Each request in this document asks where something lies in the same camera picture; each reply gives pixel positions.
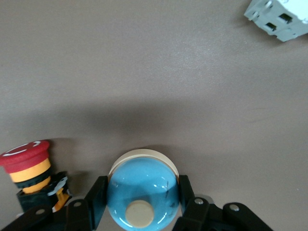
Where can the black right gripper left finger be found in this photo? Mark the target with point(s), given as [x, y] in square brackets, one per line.
[77, 216]

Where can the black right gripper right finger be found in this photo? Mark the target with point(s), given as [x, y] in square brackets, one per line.
[199, 216]

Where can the light blue call bell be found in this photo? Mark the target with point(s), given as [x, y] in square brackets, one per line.
[139, 183]

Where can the red emergency button yellow collar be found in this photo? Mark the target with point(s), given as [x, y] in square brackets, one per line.
[24, 156]

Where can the white plastic circuit breaker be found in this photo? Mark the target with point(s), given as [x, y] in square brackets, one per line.
[276, 16]

